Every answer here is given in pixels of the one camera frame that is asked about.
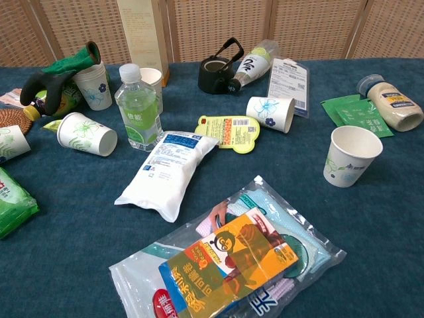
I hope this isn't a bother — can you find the paper cup with green leaf print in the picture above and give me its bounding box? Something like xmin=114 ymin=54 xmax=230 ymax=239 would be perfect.
xmin=323 ymin=125 xmax=384 ymax=189

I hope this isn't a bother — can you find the paper cup with blue flower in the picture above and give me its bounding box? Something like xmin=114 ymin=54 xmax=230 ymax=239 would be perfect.
xmin=245 ymin=95 xmax=296 ymax=134

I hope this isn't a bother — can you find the plain white paper cup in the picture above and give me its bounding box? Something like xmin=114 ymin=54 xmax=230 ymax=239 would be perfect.
xmin=139 ymin=67 xmax=164 ymax=102

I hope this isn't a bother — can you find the paper cup with green flower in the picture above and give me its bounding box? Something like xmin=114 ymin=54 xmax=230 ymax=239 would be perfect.
xmin=56 ymin=112 xmax=119 ymax=158

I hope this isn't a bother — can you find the paper cup with green leaves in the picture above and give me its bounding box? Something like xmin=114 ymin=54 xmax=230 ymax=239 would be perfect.
xmin=0 ymin=125 xmax=32 ymax=165

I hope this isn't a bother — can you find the yellow-green product tag card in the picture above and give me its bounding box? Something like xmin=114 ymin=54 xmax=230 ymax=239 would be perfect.
xmin=194 ymin=114 xmax=261 ymax=155

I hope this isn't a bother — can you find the white pouch with blue label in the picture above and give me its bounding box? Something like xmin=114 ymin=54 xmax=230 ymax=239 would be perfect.
xmin=113 ymin=131 xmax=220 ymax=223

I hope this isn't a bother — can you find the clear water bottle green label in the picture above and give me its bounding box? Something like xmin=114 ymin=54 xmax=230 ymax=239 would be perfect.
xmin=114 ymin=63 xmax=164 ymax=152

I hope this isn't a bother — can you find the orange and blue carton box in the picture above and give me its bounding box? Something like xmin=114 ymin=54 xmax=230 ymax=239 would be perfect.
xmin=158 ymin=207 xmax=300 ymax=318

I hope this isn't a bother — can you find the clear blister pack blue label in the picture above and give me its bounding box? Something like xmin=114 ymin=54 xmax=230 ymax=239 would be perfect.
xmin=267 ymin=58 xmax=311 ymax=119

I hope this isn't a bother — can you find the clear bag of cleaning cloths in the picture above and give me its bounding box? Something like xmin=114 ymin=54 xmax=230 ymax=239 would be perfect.
xmin=109 ymin=175 xmax=347 ymax=318

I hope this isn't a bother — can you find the green tea sachet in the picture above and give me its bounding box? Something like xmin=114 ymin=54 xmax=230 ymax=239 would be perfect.
xmin=320 ymin=94 xmax=362 ymax=127
xmin=335 ymin=98 xmax=395 ymax=138

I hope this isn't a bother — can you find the stacked paper cups blue flower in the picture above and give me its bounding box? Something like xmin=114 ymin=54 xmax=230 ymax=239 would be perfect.
xmin=73 ymin=60 xmax=114 ymax=111

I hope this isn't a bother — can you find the tall cream cardboard box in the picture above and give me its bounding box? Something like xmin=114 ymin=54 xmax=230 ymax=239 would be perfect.
xmin=116 ymin=0 xmax=171 ymax=88

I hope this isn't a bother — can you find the green tea bottle yellow cap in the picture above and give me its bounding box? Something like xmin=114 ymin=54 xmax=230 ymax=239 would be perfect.
xmin=23 ymin=81 xmax=84 ymax=122

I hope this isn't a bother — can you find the blue table cloth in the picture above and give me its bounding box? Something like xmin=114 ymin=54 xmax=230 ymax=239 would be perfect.
xmin=0 ymin=58 xmax=424 ymax=318

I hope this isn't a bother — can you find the small yellow-green sachet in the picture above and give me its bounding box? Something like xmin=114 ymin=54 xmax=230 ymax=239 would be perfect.
xmin=40 ymin=119 xmax=64 ymax=134

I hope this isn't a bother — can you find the woven rattan folding screen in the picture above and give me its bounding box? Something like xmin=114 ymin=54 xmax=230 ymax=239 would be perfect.
xmin=0 ymin=0 xmax=424 ymax=68

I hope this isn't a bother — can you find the green and black work glove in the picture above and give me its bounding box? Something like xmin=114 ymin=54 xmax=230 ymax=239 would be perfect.
xmin=19 ymin=40 xmax=102 ymax=117

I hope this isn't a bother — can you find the mayonnaise squeeze bottle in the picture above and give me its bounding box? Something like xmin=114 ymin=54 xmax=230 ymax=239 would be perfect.
xmin=356 ymin=74 xmax=424 ymax=133

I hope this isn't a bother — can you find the round rattan coaster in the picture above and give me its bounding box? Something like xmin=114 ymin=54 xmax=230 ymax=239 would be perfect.
xmin=0 ymin=108 xmax=34 ymax=136

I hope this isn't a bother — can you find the green wet wipes pack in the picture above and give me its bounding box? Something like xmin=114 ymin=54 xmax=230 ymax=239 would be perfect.
xmin=0 ymin=166 xmax=40 ymax=240

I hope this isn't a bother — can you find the pink and white packet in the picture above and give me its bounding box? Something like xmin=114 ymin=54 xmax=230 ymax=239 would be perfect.
xmin=0 ymin=87 xmax=25 ymax=109

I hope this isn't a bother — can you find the black lid with carry handle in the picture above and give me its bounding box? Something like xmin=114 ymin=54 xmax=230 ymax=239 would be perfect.
xmin=197 ymin=37 xmax=245 ymax=94

